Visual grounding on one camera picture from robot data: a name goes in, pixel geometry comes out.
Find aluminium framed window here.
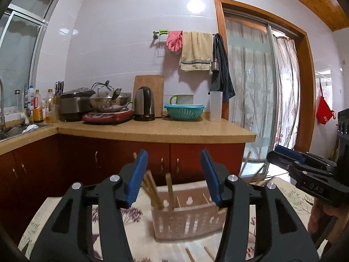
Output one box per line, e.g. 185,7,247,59
0,0,64,115

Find dark wooden chopstick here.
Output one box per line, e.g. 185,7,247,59
165,172,175,208

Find beige towel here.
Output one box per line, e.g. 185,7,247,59
179,31,214,72

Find white bottle red label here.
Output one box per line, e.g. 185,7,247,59
27,85,36,115

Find translucent plastic container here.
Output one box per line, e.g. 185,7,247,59
209,91,223,123

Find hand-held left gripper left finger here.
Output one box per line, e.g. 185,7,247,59
30,149,149,262

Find yellow oil bottle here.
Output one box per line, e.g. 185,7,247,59
46,89,58,124

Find wooden cutting board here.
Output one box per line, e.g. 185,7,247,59
133,75,165,118

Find wooden framed sliding glass door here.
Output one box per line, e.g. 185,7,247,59
214,0,317,178

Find teal plastic colander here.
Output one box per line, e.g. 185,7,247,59
164,104,205,121

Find floral tablecloth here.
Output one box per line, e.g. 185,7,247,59
18,177,317,262

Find metal rimmed pot lid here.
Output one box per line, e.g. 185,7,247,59
91,80,115,99

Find beige kitchen countertop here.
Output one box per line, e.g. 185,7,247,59
0,117,257,156

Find sheer floral curtain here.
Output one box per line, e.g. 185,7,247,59
226,16,298,153

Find white cup green handle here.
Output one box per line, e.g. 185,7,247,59
169,94,195,105

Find red induction cooker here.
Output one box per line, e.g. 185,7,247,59
82,109,135,124

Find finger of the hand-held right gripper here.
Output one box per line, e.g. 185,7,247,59
273,145,339,169
267,151,336,182

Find steel wok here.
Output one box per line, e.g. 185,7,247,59
89,91,134,113

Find metal towel rack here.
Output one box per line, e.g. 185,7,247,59
152,29,222,50

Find person's right hand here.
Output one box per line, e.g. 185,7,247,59
308,200,324,233

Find pink rubber gloves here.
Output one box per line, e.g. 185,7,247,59
166,31,184,53

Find steel electric kettle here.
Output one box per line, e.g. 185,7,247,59
133,86,156,122

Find steel kitchen sink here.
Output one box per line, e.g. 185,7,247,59
0,123,53,142

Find red kitchen base cabinet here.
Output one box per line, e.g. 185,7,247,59
0,134,246,252

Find oil bottle red label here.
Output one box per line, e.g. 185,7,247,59
33,89,44,123

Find steel rice cooker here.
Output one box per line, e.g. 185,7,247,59
58,88,94,122

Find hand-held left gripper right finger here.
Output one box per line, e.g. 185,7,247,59
200,149,320,262

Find dark grey cloth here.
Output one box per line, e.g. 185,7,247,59
209,33,236,103

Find red hanging bag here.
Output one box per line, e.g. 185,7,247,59
316,83,336,125

